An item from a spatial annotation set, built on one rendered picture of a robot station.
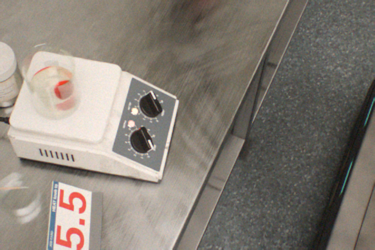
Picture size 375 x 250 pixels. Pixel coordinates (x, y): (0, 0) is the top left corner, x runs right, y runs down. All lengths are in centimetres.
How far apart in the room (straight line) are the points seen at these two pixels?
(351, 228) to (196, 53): 52
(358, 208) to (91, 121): 68
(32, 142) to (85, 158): 7
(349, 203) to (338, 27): 83
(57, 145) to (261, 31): 38
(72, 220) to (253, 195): 93
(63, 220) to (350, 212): 68
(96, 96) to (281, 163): 99
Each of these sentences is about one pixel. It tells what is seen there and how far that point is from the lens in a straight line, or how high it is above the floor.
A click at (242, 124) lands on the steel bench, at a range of 164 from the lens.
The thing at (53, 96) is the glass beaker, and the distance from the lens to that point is 79.
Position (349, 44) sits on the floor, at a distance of 203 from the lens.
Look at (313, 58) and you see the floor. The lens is 197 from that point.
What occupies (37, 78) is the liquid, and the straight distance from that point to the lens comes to 84.
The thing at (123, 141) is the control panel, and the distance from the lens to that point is 85.
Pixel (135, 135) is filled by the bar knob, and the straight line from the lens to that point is 86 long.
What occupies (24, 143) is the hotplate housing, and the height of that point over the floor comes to 81.
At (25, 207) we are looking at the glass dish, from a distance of 87.
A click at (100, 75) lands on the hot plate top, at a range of 87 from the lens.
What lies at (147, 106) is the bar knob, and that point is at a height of 80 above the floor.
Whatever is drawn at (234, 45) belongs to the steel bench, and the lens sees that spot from 102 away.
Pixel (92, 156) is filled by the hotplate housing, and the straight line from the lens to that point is 85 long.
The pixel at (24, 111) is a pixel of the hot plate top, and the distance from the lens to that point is 86.
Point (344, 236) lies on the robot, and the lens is 133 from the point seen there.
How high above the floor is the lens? 156
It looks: 60 degrees down
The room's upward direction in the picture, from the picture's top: 5 degrees clockwise
